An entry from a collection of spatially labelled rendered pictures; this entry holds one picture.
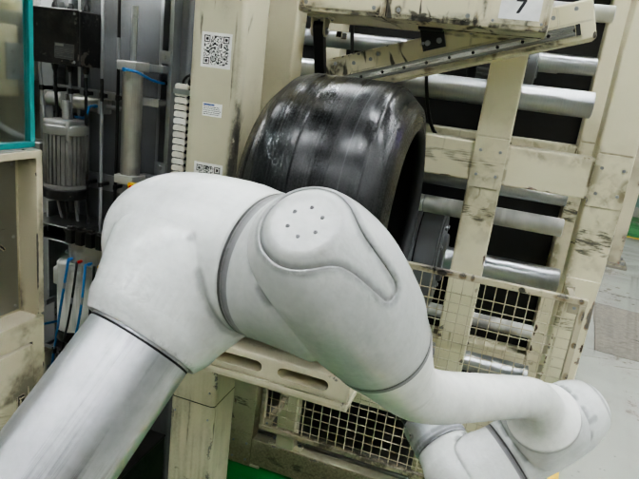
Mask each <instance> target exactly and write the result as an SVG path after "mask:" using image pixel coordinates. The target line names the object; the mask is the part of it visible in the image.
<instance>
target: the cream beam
mask: <svg viewBox="0 0 639 479"><path fill-rule="evenodd" d="M553 3H554V0H544V1H543V6H542V10H541V14H540V19H539V22H536V21H525V20H514V19H503V18H498V13H499V9H500V4H501V0H300V1H299V10H300V11H302V12H305V13H313V14H322V15H329V16H331V17H333V18H335V20H333V21H331V20H330V23H335V24H344V25H355V26H365V27H374V28H384V29H404V30H412V31H420V30H419V29H418V26H421V27H431V28H442V29H443V30H444V32H446V31H455V32H465V33H475V34H485V35H495V36H505V37H515V38H526V39H535V40H541V39H544V38H545V36H547V32H548V28H549V23H550V20H551V15H552V7H553Z"/></svg>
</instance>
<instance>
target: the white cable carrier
mask: <svg viewBox="0 0 639 479"><path fill-rule="evenodd" d="M175 88H180V89H187V90H190V85H188V84H179V83H177V84H176V85H175ZM175 95H176V96H182V97H175V103H178V104H175V105H174V109H177V110H176V111H174V116H176V117H180V118H174V120H173V123H174V124H179V125H173V129H174V130H179V131H174V132H173V137H178V138H173V140H172V142H173V143H174V144H173V145H172V150H177V151H173V152H172V157H177V158H172V160H171V162H172V163H176V164H172V165H171V169H172V170H177V171H171V173H175V172H185V165H186V149H187V132H188V115H189V99H190V96H189V95H183V94H177V93H175ZM184 104H185V105H184ZM179 110H181V111H179Z"/></svg>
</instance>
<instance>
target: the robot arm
mask: <svg viewBox="0 0 639 479"><path fill-rule="evenodd" d="M101 247H102V258H101V260H100V263H99V266H98V269H97V272H96V275H95V278H94V280H93V281H92V283H91V285H90V288H89V293H88V300H87V307H88V308H89V310H90V311H91V314H90V315H89V316H88V318H87V319H86V320H85V322H84V323H83V324H82V326H81V327H80V328H79V330H78V331H77V332H76V333H75V335H74V336H73V337H72V339H71V340H70V341H69V343H68V344H67V345H66V347H65V348H64V349H63V351H62V352H61V353H60V354H59V355H58V356H57V357H56V359H55V360H54V361H53V363H52V364H51V365H50V367H49V368H48V369H47V371H46V372H45V373H44V375H43V376H42V377H41V379H40V380H39V381H38V382H37V384H36V385H35V386H34V388H33V389H32V390H31V392H30V393H29V394H28V396H27V397H26V398H25V400H24V401H23V402H22V404H21V405H20V406H19V407H18V409H17V410H16V411H15V413H14V414H13V415H12V417H11V418H10V419H9V421H8V422H7V423H6V425H5V426H4V427H3V429H2V430H1V431H0V479H117V478H118V477H119V475H120V474H121V472H122V471H123V469H124V468H125V466H126V464H127V463H128V461H129V460H130V458H131V457H132V455H133V454H134V452H135V451H136V449H138V447H139V445H140V444H141V442H142V441H143V439H144V438H145V436H146V434H147V433H148V431H149V430H150V428H151V427H152V425H153V424H154V422H155V421H156V419H157V418H158V416H159V415H160V413H161V412H162V410H163V409H164V407H165V405H166V404H167V402H168V401H169V399H170V398H171V396H172V395H173V393H174V392H175V391H176V389H177V388H178V386H179V385H180V383H181V382H182V380H183V379H184V377H185V375H186V374H187V373H189V374H195V373H196V372H198V371H200V370H202V369H204V368H206V367H207V366H209V365H210V364H211V363H212V362H213V361H214V360H215V359H216V358H217V357H218V356H220V355H221V354H223V353H224V352H225V351H226V350H228V349H229V348H230V347H232V346H233V345H234V344H236V343H237V342H238V341H240V340H241V339H242V338H244V337H245V336H248V337H250V338H253V339H255V340H258V341H259V342H262V343H265V344H267V345H270V346H273V347H275V348H278V349H280V350H283V351H285V352H288V353H289V354H293V355H295V356H297V357H299V358H302V359H304V360H306V361H309V362H314V361H318V363H319V364H320V365H322V366H323V367H324V368H325V369H327V370H328V371H330V372H331V373H332V374H334V375H335V376H336V377H337V378H339V379H340V380H341V381H342V382H343V383H344V384H345V385H346V386H348V387H349V388H351V389H353V390H354V391H356V392H358V393H361V394H363V395H365V396H367V397H368V398H370V399H371V400H373V401H374V402H376V403H377V404H379V405H380V406H381V407H382V408H383V409H385V410H386V411H388V412H390V413H392V414H394V415H396V416H398V417H399V418H400V420H401V421H402V423H403V425H404V433H403V434H404V435H405V436H406V438H407V440H408V442H409V444H410V445H411V447H412V449H413V451H414V453H415V456H416V458H417V459H418V461H419V463H420V465H421V467H422V470H423V474H424V478H425V479H546V478H548V477H550V476H552V475H554V474H556V473H557V472H559V471H560V470H562V469H565V468H566V467H568V466H570V465H571V464H573V463H574V462H576V461H577V460H579V459H580V458H582V457H583V456H585V455H586V454H587V453H589V452H590V451H591V450H593V449H594V448H595V447H596V446H597V445H598V444H599V443H600V442H601V441H602V439H603V438H604V437H605V435H606V434H607V432H608V430H609V428H610V408H609V405H608V403H607V401H606V399H605V398H604V396H603V395H602V394H601V393H600V392H599V391H598V390H596V389H595V388H594V387H593V386H592V385H591V384H589V383H586V382H584V381H581V380H574V379H571V380H561V381H557V382H554V383H546V382H544V381H542V380H539V379H537V378H533V377H528V376H523V375H510V374H479V373H463V372H448V371H441V370H437V369H434V360H433V337H432V331H431V327H430V324H429V319H428V316H427V309H426V304H425V300H424V296H423V295H422V292H421V290H420V288H419V285H418V283H417V281H416V277H415V275H414V273H413V271H412V269H411V267H410V265H409V263H408V261H407V259H406V258H405V257H404V255H403V253H402V251H401V250H400V248H399V246H398V245H397V243H396V241H395V240H394V238H393V237H392V235H391V234H390V233H389V232H388V230H387V229H386V228H385V227H384V226H383V225H382V224H381V222H380V221H379V220H378V219H377V218H376V217H375V216H374V215H373V214H371V213H370V212H369V211H368V210H367V209H366V208H364V207H363V206H362V205H361V204H359V203H358V202H356V201H354V200H353V199H351V198H349V197H348V196H346V195H344V194H342V193H340V192H339V191H336V190H334V189H331V188H327V187H320V186H309V187H303V188H299V189H296V190H293V191H290V192H288V193H286V194H285V193H282V192H280V191H278V190H275V189H273V188H271V187H269V186H266V185H264V184H260V183H256V182H250V181H246V180H241V179H237V178H231V177H226V176H221V175H215V174H207V173H199V172H175V173H167V174H163V175H159V176H155V177H152V178H149V179H146V180H144V181H141V182H138V183H136V184H134V185H132V186H131V187H129V188H128V189H127V190H126V191H124V192H123V193H122V194H121V195H120V196H119V197H118V198H117V199H116V200H115V201H114V203H113V204H112V205H111V206H110V208H109V209H108V211H107V213H106V217H105V221H104V224H103V229H102V236H101ZM487 421H493V422H492V423H490V424H489V425H487V426H485V427H483V428H481V429H479V430H476V431H471V432H468V433H467V432H466V430H465V428H464V427H463V425H461V424H466V423H476V422H487Z"/></svg>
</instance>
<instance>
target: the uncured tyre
mask: <svg viewBox="0 0 639 479"><path fill-rule="evenodd" d="M425 151H426V118H425V112H424V109H423V107H422V106H421V105H420V103H419V102H418V101H417V100H416V98H415V97H414V95H413V94H412V93H411V91H410V90H409V89H408V88H406V87H404V86H400V85H398V84H396V83H393V82H386V81H379V80H371V79H363V78H356V77H348V76H340V75H333V74H325V73H313V74H308V75H302V76H299V77H297V78H295V79H294V80H292V81H291V82H290V83H289V84H288V85H286V86H285V87H284V88H283V89H282V90H280V91H279V92H278V93H277V94H276V95H275V96H273V97H272V98H271V99H270V101H269V102H268V103H267V104H266V105H265V107H264V108H263V110H262V111H261V113H260V115H259V117H258V118H257V120H256V122H255V123H254V125H253V127H252V129H251V132H250V134H249V136H248V139H247V141H246V144H245V147H244V150H243V153H242V157H241V161H240V164H239V168H238V172H237V176H236V178H237V179H241V180H246V181H250V182H256V183H260V184H264V185H266V186H269V187H271V188H273V189H275V190H278V191H280V192H282V193H285V194H286V193H288V192H290V191H293V190H296V189H299V188H303V187H309V186H320V187H327V188H331V189H334V190H336V191H339V192H340V193H342V194H344V195H346V196H348V197H349V198H351V199H353V200H354V201H356V202H358V203H359V204H361V205H362V206H363V207H364V208H366V209H367V210H368V211H369V212H370V213H371V214H373V215H374V216H375V217H376V218H377V219H378V220H379V221H380V222H381V224H382V225H383V226H384V227H385V228H386V229H387V230H388V232H389V233H390V234H391V235H392V237H393V238H394V240H395V241H396V243H397V245H398V246H399V248H400V250H401V251H402V253H403V255H404V257H405V258H406V259H408V256H409V252H410V248H411V244H412V240H413V236H414V232H415V228H416V219H417V214H418V208H419V203H420V197H421V191H422V184H423V176H424V166H425Z"/></svg>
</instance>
